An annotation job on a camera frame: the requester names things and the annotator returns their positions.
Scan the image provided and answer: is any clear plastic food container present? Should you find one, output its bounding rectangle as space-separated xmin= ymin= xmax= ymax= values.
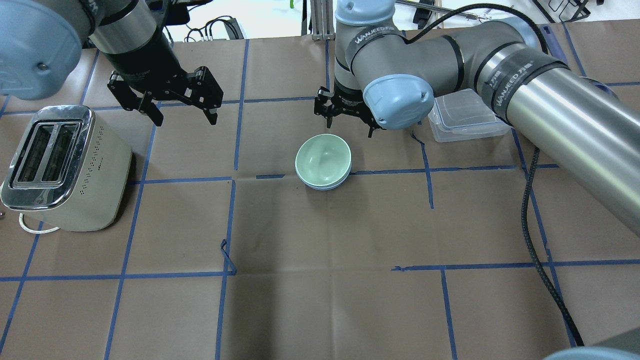
xmin=429 ymin=88 xmax=511 ymax=142

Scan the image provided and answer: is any cream toaster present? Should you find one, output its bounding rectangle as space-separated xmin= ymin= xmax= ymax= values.
xmin=1 ymin=105 xmax=133 ymax=231

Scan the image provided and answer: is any white toaster cord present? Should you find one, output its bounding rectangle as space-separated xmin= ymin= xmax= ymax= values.
xmin=18 ymin=212 xmax=61 ymax=235

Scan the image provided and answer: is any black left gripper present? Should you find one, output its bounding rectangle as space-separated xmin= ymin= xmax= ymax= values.
xmin=107 ymin=32 xmax=224 ymax=127

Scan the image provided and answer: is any blue bowl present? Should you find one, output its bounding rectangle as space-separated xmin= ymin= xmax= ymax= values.
xmin=296 ymin=172 xmax=351 ymax=191

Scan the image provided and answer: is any aluminium frame post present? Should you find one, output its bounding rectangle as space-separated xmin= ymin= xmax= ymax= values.
xmin=308 ymin=0 xmax=335 ymax=42

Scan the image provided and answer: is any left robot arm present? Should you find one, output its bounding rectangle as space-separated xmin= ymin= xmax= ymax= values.
xmin=0 ymin=0 xmax=224 ymax=126

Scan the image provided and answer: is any green bowl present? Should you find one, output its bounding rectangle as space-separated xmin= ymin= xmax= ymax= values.
xmin=294 ymin=133 xmax=353 ymax=185

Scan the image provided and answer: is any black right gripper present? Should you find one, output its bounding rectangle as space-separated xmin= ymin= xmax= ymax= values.
xmin=313 ymin=84 xmax=381 ymax=139

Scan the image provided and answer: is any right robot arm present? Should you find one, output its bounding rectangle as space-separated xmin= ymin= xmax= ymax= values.
xmin=314 ymin=0 xmax=640 ymax=360

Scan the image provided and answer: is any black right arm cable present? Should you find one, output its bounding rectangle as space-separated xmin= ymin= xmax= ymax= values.
xmin=402 ymin=3 xmax=585 ymax=347

